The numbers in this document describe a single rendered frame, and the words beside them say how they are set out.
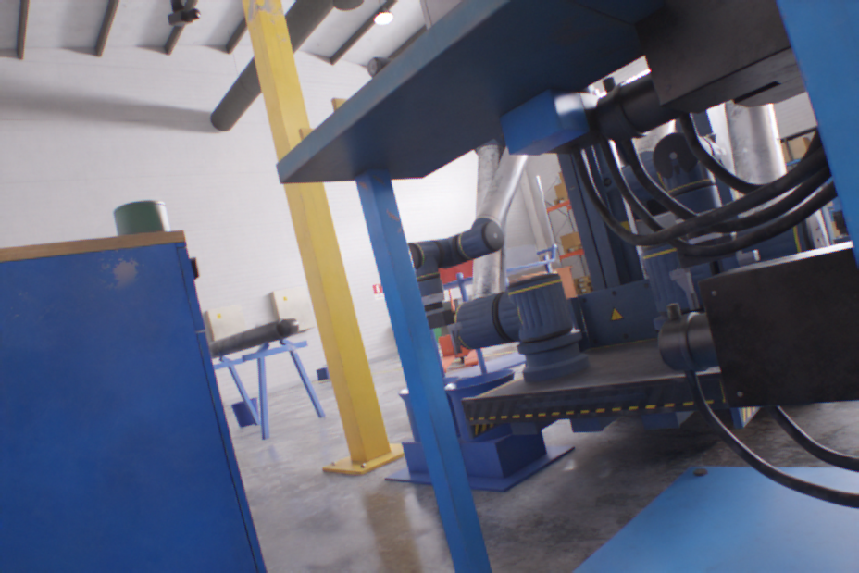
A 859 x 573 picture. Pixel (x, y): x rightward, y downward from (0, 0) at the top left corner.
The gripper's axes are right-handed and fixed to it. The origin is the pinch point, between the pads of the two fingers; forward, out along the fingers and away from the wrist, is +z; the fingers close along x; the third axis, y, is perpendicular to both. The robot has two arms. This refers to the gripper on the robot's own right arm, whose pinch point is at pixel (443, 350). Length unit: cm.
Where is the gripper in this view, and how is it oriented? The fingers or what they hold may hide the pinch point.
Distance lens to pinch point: 192.6
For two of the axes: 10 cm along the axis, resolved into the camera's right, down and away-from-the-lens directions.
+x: -6.7, 2.1, 7.1
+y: 7.0, -1.5, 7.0
